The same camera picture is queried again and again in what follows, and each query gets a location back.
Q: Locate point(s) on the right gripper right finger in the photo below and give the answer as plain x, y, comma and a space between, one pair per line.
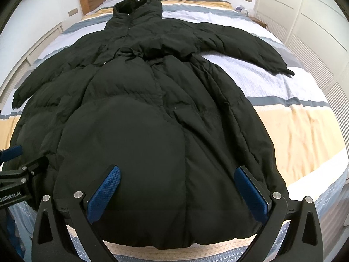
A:
303, 239

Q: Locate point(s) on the black puffer coat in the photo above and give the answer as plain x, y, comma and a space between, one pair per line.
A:
139, 95

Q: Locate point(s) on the wooden nightstand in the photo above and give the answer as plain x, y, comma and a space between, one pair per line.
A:
259, 22

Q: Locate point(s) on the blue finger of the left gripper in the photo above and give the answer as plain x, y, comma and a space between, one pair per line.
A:
10, 153

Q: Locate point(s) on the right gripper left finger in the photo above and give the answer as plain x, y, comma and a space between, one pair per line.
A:
51, 239

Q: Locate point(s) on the left wall switch plate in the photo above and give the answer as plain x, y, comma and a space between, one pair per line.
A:
73, 12

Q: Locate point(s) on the white low cabinet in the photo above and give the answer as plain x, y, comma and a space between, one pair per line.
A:
26, 61

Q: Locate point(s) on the white wardrobe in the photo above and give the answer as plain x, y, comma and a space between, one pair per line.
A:
316, 31

